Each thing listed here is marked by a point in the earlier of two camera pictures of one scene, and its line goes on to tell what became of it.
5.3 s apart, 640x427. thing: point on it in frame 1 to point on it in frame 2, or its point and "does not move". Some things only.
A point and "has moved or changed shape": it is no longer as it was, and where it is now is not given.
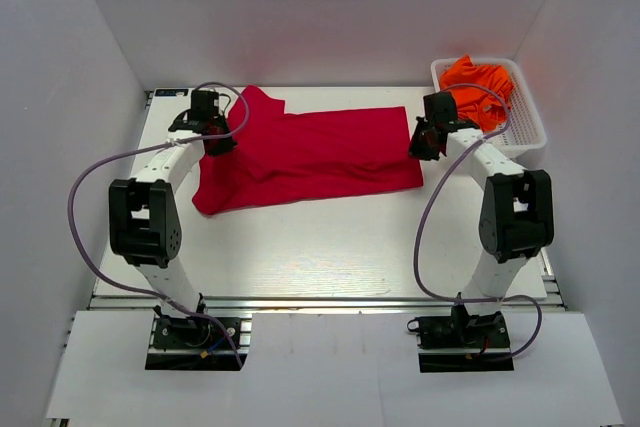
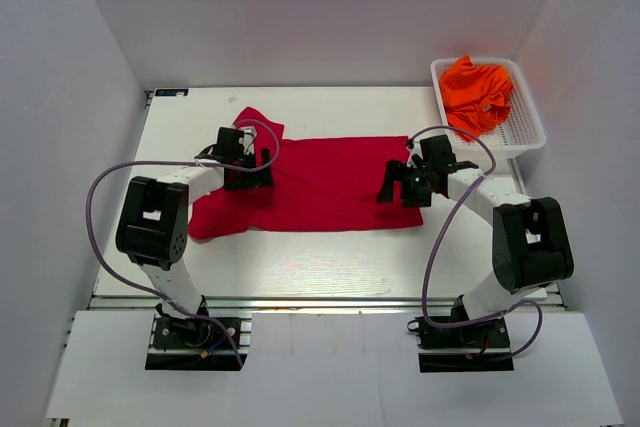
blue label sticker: x=170 y=92 does not move
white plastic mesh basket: x=524 y=131 does not move
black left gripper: x=226 y=146 to x=261 y=178
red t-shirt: x=283 y=158 has moved or changed shape
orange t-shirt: x=479 y=106 does not move
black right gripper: x=416 y=150 to x=412 y=199
